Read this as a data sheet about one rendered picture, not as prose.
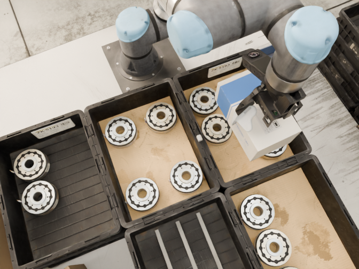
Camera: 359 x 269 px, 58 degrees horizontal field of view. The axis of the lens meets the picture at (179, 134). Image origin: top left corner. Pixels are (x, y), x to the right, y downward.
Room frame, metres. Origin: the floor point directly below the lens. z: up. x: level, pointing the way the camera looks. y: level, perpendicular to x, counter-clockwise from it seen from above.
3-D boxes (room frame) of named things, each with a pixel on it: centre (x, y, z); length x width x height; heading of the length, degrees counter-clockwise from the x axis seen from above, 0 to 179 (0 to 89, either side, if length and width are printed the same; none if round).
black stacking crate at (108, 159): (0.30, 0.09, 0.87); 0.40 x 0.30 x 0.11; 20
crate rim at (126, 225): (0.30, 0.09, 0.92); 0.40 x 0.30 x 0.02; 20
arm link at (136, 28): (0.73, 0.14, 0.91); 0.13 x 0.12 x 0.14; 115
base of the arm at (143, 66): (0.72, 0.15, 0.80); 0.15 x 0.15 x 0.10
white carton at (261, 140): (0.33, -0.19, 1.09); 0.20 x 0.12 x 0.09; 24
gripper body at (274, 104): (0.30, -0.21, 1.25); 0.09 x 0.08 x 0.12; 24
